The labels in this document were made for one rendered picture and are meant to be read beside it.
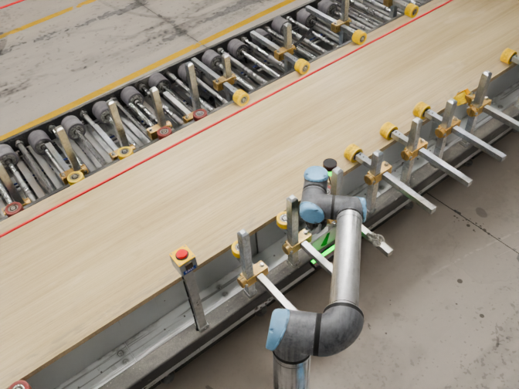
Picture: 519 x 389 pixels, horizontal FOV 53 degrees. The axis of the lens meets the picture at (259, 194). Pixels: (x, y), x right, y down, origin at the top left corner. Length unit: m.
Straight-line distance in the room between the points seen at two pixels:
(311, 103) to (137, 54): 2.69
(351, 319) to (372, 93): 1.81
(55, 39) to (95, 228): 3.61
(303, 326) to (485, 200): 2.58
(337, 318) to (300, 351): 0.14
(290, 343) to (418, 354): 1.69
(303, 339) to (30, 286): 1.34
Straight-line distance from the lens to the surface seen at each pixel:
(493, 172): 4.06
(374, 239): 2.35
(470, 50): 3.52
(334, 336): 1.45
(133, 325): 2.41
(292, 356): 1.50
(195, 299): 2.11
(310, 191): 1.90
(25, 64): 5.62
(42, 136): 3.19
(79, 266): 2.39
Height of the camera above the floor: 2.72
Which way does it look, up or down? 48 degrees down
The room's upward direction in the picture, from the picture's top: 5 degrees counter-clockwise
